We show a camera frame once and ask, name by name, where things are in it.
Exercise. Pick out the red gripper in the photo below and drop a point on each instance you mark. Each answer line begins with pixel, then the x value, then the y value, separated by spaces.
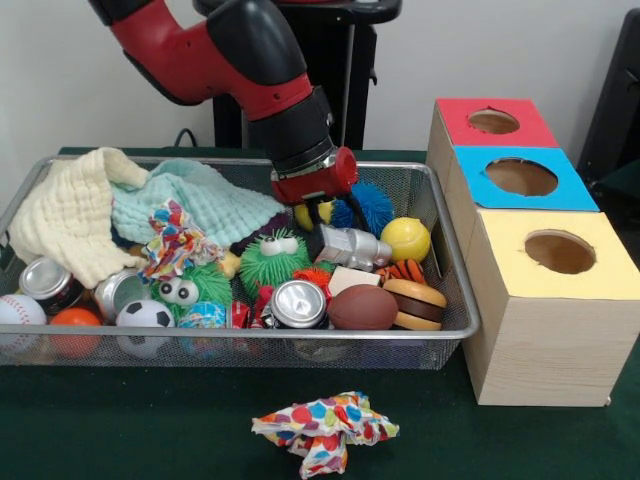
pixel 320 182

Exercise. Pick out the teal knitted cloth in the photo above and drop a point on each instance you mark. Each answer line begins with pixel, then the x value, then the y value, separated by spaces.
pixel 210 205

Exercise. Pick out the polka dot cloth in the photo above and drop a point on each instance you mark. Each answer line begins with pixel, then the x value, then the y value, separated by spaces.
pixel 175 245
pixel 325 420

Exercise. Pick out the cream knitted cloth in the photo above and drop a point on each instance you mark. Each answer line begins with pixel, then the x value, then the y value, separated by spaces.
pixel 65 215

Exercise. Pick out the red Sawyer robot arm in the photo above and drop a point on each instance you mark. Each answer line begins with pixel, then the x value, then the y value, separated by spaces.
pixel 200 50

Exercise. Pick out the shallow clear mesh bin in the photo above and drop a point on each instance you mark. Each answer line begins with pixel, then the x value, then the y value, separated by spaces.
pixel 410 356

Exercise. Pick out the wooden box with three holes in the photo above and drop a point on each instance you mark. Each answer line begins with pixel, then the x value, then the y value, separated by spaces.
pixel 550 340

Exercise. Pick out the yellow smiley ball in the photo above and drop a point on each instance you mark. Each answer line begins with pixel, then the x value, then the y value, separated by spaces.
pixel 300 215

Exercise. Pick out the small blue spiky ball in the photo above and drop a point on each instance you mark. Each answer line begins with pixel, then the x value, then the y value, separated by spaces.
pixel 377 205

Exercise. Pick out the small green spiky ball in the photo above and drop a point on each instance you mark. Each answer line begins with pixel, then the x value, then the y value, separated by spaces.
pixel 270 270

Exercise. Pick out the brown toy football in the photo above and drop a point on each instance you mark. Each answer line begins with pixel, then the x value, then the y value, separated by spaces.
pixel 362 307

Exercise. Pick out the wooden burger toy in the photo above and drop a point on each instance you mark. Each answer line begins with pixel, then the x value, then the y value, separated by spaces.
pixel 417 305

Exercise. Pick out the green spiky ball with eyes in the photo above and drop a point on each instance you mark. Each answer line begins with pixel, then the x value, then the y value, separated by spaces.
pixel 210 290

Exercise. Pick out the black and white soccer ball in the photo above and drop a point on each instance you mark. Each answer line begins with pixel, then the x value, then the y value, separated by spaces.
pixel 145 315

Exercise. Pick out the dark green table cloth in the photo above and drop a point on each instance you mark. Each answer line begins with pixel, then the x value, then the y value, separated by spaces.
pixel 620 190
pixel 150 425

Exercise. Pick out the black upright panel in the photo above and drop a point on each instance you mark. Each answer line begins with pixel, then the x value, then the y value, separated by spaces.
pixel 615 100

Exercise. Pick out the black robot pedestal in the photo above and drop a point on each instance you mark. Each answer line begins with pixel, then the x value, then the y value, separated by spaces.
pixel 362 75

